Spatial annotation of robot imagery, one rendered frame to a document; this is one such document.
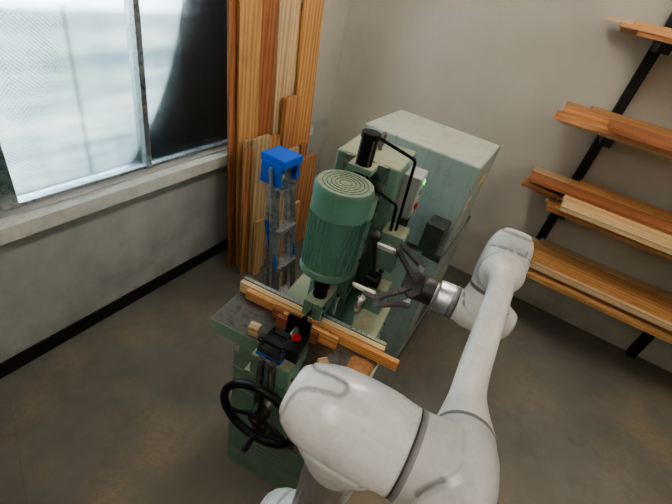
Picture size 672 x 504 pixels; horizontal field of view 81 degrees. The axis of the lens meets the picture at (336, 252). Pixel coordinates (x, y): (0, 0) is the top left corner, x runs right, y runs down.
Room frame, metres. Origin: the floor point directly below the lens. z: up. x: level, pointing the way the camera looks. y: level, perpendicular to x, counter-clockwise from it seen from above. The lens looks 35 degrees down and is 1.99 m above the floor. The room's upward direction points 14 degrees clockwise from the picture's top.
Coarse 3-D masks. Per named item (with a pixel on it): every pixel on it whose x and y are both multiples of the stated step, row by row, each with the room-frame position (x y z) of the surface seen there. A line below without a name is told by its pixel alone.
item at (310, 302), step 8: (336, 288) 1.08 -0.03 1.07; (312, 296) 1.00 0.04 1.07; (328, 296) 1.02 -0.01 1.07; (304, 304) 0.98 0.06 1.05; (312, 304) 0.97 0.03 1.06; (320, 304) 0.98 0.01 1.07; (328, 304) 1.03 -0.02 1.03; (304, 312) 0.98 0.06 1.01; (312, 312) 0.97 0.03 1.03; (320, 312) 0.96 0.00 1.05
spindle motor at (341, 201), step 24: (312, 192) 1.01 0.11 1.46; (336, 192) 0.95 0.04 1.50; (360, 192) 0.98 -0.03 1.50; (312, 216) 0.97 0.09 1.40; (336, 216) 0.93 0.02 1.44; (360, 216) 0.96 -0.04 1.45; (312, 240) 0.96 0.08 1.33; (336, 240) 0.94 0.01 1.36; (360, 240) 0.99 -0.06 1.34; (312, 264) 0.95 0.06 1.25; (336, 264) 0.94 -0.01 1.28
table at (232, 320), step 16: (240, 304) 1.05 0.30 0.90; (256, 304) 1.07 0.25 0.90; (224, 320) 0.96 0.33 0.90; (240, 320) 0.97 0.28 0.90; (256, 320) 0.99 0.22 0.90; (272, 320) 1.01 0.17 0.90; (224, 336) 0.93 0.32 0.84; (240, 336) 0.92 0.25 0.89; (320, 352) 0.92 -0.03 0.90; (336, 352) 0.94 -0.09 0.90; (352, 352) 0.95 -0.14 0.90
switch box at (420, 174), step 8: (416, 168) 1.32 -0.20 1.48; (408, 176) 1.25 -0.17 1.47; (416, 176) 1.25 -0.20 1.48; (424, 176) 1.28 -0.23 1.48; (416, 184) 1.24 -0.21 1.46; (400, 192) 1.25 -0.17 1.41; (408, 192) 1.24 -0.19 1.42; (416, 192) 1.23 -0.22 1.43; (400, 200) 1.25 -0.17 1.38; (408, 200) 1.24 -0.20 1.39; (416, 200) 1.28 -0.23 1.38; (408, 208) 1.24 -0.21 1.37; (408, 216) 1.23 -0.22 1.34
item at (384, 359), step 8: (248, 288) 1.10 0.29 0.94; (248, 296) 1.09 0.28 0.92; (256, 296) 1.08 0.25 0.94; (264, 296) 1.08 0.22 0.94; (264, 304) 1.07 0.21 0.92; (272, 304) 1.06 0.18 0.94; (280, 304) 1.06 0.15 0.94; (328, 328) 1.00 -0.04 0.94; (344, 336) 0.98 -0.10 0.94; (344, 344) 0.97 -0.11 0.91; (352, 344) 0.97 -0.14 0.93; (360, 344) 0.96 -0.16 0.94; (360, 352) 0.96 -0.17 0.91; (368, 352) 0.95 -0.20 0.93; (376, 352) 0.95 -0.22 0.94; (376, 360) 0.94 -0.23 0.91; (384, 360) 0.93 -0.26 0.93; (392, 360) 0.93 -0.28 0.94; (392, 368) 0.92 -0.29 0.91
